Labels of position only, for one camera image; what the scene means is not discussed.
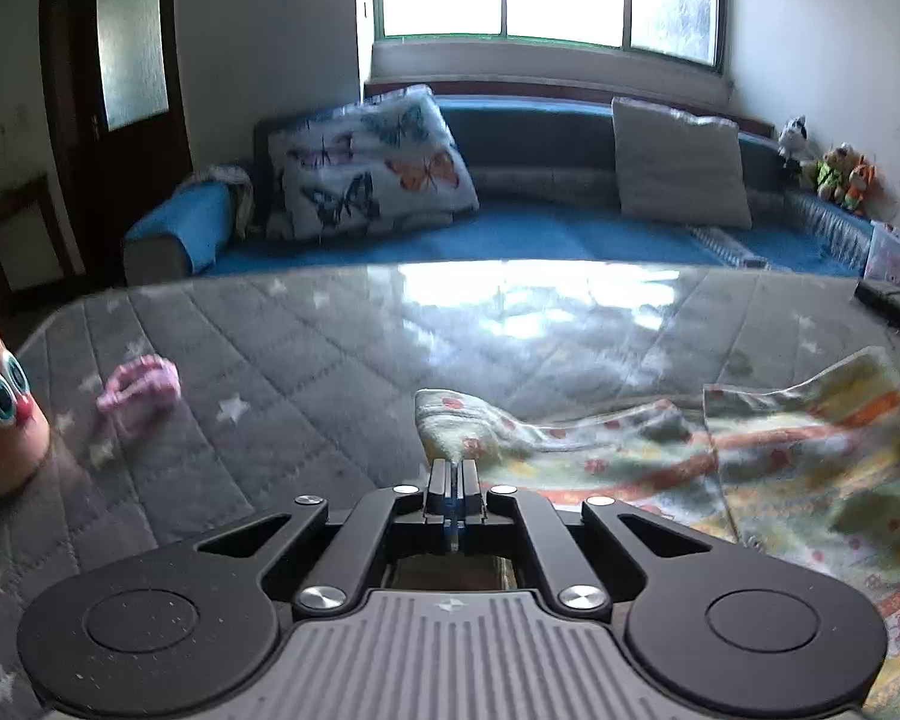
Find colourful patterned children's garment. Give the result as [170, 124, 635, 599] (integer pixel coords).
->
[414, 348, 900, 718]

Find small pink crumpled cloth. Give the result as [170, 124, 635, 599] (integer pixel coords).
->
[95, 355, 182, 419]

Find blue corner sofa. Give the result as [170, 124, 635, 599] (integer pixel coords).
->
[123, 96, 873, 286]

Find butterfly print pillow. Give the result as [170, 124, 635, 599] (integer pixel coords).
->
[266, 85, 479, 242]

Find plain white pillow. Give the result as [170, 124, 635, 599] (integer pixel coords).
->
[611, 98, 752, 229]

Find black tray on table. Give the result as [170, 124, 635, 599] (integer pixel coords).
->
[854, 280, 900, 330]

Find black and white plush toy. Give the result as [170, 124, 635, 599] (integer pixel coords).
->
[777, 115, 818, 164]

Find clear plastic storage box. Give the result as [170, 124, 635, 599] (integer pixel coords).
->
[863, 221, 900, 288]

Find green and orange plush toys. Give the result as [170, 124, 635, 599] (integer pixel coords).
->
[816, 143, 877, 218]

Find dark wooden door with glass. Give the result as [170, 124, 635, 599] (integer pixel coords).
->
[38, 0, 191, 284]

